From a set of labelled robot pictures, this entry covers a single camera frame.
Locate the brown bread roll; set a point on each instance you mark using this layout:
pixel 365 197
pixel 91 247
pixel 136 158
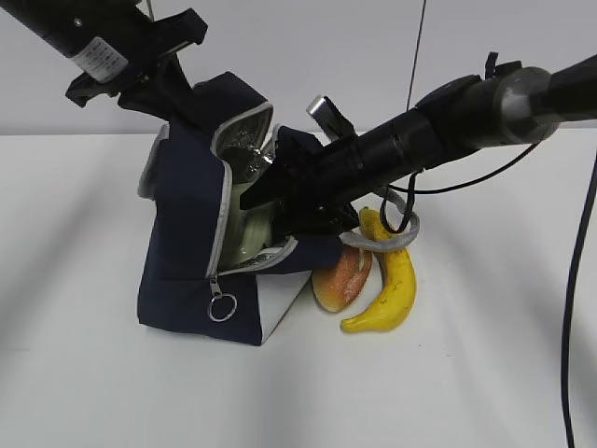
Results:
pixel 337 287

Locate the navy blue lunch bag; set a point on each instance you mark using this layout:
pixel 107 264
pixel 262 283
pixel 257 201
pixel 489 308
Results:
pixel 183 288

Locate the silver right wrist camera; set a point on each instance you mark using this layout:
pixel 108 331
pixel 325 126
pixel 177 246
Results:
pixel 330 120

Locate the green lid glass container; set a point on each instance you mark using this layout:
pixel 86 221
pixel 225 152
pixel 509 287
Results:
pixel 247 231

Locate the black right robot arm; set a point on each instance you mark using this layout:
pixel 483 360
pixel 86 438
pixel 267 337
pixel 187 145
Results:
pixel 509 105

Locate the yellow banana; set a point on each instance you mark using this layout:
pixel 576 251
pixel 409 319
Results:
pixel 394 303

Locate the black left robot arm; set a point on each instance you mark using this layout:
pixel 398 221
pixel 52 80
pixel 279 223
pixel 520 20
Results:
pixel 69 25

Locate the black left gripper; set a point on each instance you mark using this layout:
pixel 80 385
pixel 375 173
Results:
pixel 140 67

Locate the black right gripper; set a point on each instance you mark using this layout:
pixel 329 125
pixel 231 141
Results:
pixel 314 184

